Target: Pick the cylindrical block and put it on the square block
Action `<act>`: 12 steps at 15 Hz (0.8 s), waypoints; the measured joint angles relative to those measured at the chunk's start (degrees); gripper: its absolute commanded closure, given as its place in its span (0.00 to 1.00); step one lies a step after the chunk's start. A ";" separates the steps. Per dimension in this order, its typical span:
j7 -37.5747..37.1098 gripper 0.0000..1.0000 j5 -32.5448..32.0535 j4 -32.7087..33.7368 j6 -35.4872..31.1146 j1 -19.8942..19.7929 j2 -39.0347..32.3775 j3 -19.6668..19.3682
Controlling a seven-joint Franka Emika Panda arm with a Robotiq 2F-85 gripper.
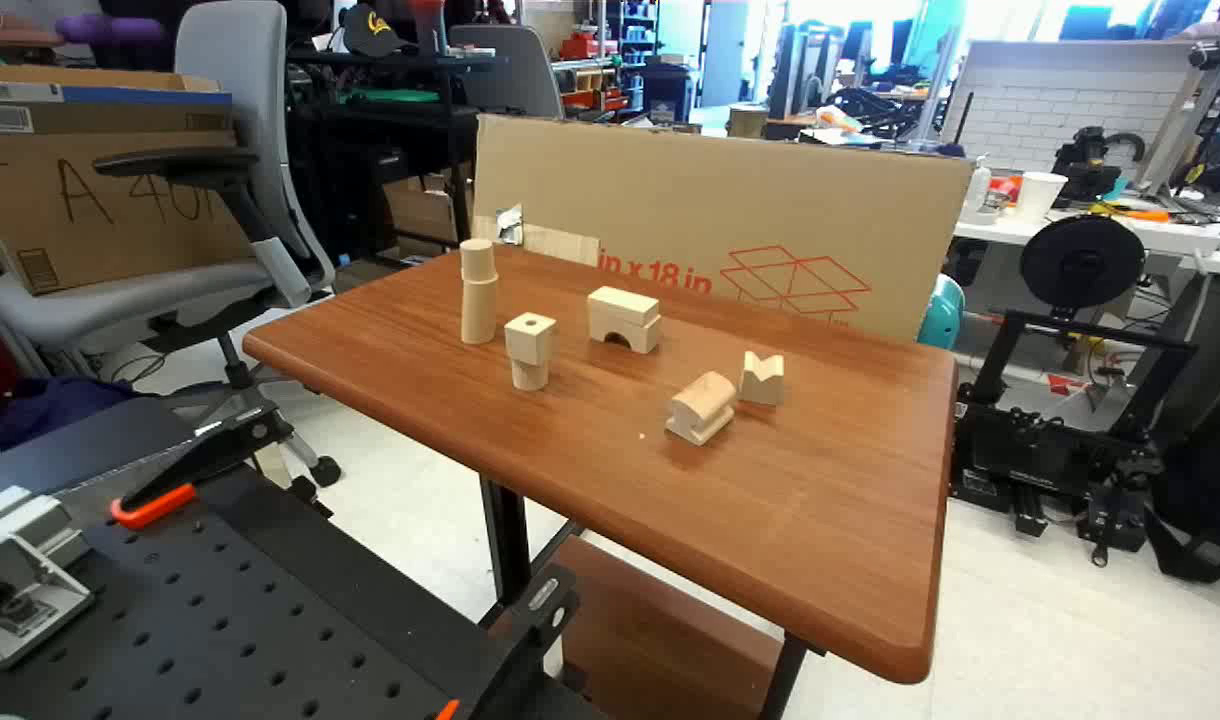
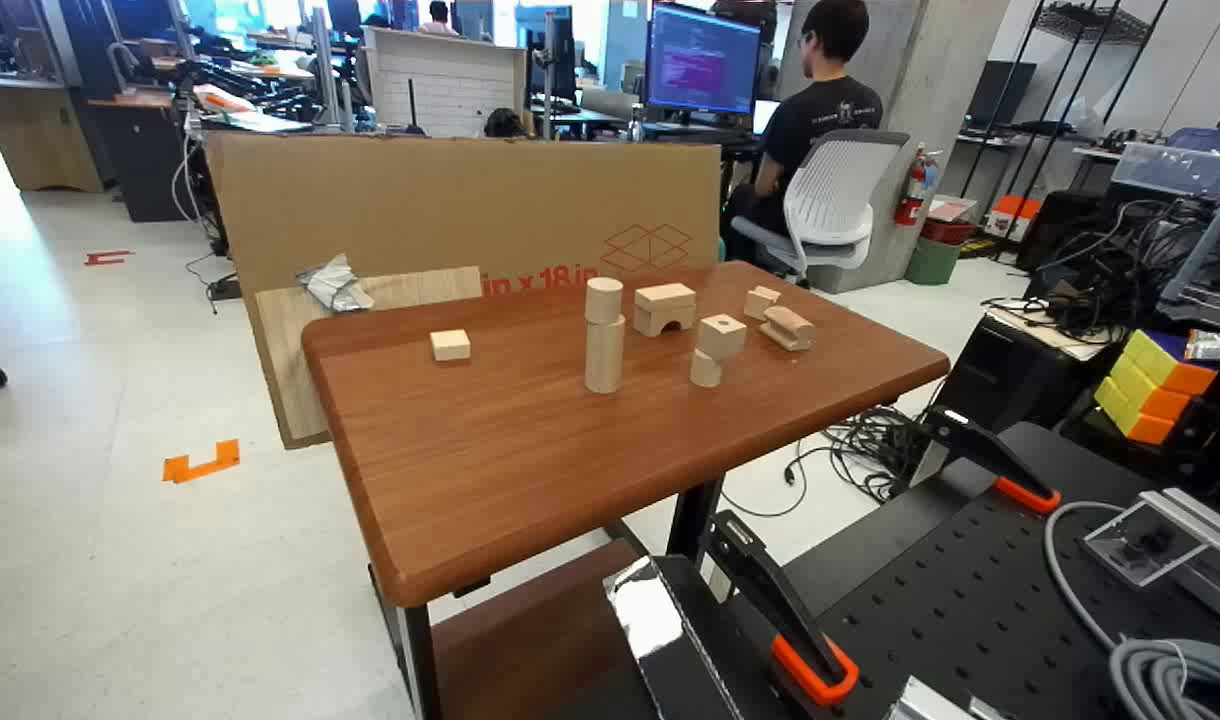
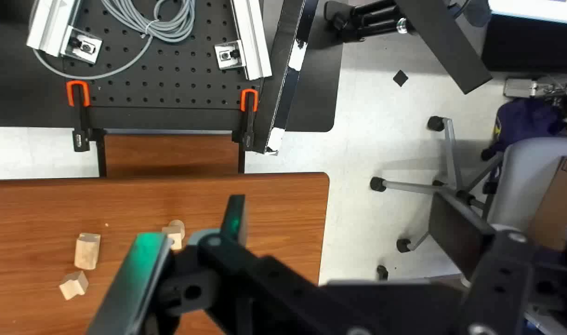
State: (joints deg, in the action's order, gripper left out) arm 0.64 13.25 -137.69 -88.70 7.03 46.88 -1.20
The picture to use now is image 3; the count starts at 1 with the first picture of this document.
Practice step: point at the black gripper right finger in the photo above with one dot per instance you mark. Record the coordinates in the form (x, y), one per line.
(233, 218)

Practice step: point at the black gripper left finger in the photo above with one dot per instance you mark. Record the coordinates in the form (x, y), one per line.
(129, 285)

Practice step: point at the small wooden cylinder block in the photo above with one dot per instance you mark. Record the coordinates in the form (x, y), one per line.
(177, 232)

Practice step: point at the flat rectangular wooden block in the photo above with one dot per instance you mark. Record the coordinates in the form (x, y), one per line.
(88, 250)

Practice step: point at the small wooden cube block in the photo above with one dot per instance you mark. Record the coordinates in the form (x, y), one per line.
(73, 285)

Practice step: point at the wooden lower desk shelf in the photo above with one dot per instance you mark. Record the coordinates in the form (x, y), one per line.
(164, 155)

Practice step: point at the black orange bar clamp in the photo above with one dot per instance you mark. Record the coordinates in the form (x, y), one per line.
(246, 124)
(79, 124)

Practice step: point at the black perforated breadboard plate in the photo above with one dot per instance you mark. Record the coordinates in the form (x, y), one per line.
(172, 94)

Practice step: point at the glossy black metal bar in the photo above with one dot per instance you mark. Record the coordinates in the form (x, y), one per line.
(281, 81)

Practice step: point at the black flat beam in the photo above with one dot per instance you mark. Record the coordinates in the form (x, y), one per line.
(447, 40)

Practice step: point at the grey office chair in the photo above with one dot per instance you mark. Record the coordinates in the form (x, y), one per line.
(531, 174)

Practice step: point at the purple bag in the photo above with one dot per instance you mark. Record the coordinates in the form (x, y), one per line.
(525, 118)

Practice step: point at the brown cardboard box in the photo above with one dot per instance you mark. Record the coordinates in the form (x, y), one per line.
(560, 198)

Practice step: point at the black equipment case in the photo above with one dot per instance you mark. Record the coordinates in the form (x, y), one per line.
(531, 44)

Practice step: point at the silver corner bracket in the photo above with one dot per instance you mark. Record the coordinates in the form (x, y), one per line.
(84, 47)
(228, 57)

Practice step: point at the aluminium extrusion rail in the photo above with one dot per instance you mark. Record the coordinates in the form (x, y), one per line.
(254, 38)
(51, 25)

